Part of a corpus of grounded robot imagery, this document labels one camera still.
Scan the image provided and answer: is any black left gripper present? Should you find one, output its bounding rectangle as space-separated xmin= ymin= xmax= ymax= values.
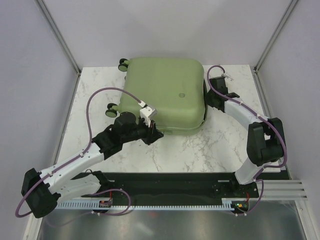
xmin=121 ymin=116 xmax=164 ymax=145

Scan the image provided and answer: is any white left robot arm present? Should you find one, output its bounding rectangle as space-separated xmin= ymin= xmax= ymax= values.
xmin=21 ymin=108 xmax=164 ymax=219

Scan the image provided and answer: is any green hard-shell suitcase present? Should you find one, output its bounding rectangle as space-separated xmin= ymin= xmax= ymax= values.
xmin=105 ymin=57 xmax=208 ymax=136

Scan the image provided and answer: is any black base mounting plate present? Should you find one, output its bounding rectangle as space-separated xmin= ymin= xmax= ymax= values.
xmin=79 ymin=172 xmax=260 ymax=207

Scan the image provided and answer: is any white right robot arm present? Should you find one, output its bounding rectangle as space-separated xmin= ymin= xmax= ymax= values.
xmin=204 ymin=76 xmax=288 ymax=197

